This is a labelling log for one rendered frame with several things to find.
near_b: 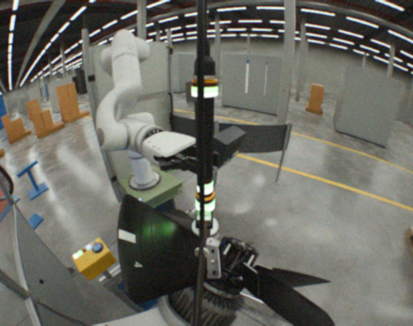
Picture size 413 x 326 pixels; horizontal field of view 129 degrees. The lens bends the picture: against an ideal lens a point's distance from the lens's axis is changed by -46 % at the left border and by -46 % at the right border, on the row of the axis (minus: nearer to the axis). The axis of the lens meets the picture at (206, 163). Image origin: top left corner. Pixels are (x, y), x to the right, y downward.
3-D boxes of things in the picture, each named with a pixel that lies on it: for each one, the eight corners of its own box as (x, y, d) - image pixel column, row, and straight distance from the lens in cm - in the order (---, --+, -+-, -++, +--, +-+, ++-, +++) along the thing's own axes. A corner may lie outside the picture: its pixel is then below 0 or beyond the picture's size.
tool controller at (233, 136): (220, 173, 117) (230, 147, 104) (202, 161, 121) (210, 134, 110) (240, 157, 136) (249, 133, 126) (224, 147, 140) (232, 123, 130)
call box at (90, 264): (91, 283, 88) (79, 271, 80) (81, 267, 94) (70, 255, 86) (118, 263, 87) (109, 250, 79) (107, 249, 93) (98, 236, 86)
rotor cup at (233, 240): (243, 299, 53) (268, 259, 50) (195, 276, 51) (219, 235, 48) (241, 281, 66) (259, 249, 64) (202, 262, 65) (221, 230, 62)
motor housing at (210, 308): (237, 321, 74) (256, 294, 69) (213, 352, 55) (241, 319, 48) (187, 288, 77) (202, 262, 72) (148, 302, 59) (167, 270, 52)
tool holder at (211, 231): (218, 245, 47) (220, 220, 39) (189, 244, 47) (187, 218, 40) (218, 218, 53) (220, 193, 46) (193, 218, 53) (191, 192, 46)
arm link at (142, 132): (163, 148, 53) (170, 151, 51) (138, 160, 49) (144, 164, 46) (160, 119, 50) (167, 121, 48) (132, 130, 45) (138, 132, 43)
